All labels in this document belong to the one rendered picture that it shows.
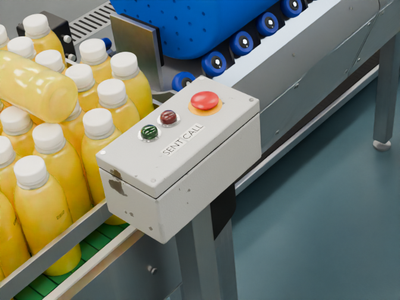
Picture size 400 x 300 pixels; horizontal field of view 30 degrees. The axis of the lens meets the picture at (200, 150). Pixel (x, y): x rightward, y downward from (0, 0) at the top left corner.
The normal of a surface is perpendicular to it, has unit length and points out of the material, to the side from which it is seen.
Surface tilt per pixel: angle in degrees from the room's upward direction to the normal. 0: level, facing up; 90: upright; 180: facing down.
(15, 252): 90
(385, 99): 90
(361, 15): 70
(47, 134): 0
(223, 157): 90
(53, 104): 89
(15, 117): 0
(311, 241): 0
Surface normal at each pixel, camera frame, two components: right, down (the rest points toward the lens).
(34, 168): -0.09, -0.75
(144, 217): -0.65, 0.54
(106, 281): 0.76, 0.37
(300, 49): 0.68, 0.10
